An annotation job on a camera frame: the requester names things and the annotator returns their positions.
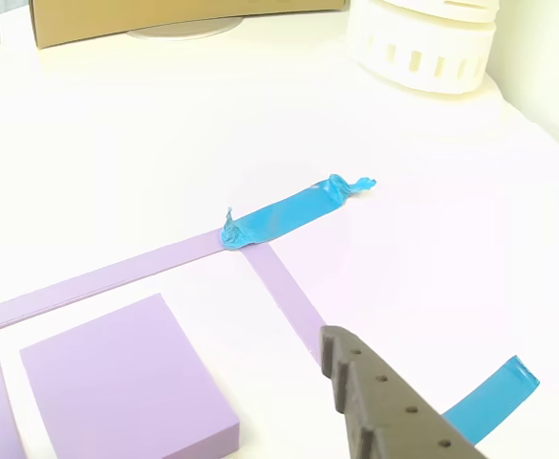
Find blue tape strip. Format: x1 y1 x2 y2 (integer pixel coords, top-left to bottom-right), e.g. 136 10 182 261
443 355 542 446
219 174 377 251

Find cardboard box polymaker logo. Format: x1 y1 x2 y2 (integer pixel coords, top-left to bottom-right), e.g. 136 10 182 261
28 0 348 50

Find purple square frame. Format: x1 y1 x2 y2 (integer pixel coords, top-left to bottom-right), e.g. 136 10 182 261
0 228 329 459

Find large purple cube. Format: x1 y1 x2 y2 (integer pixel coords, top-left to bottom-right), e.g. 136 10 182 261
19 293 241 459

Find white slotted cylinder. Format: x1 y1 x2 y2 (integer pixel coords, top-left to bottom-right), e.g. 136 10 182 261
344 0 500 95

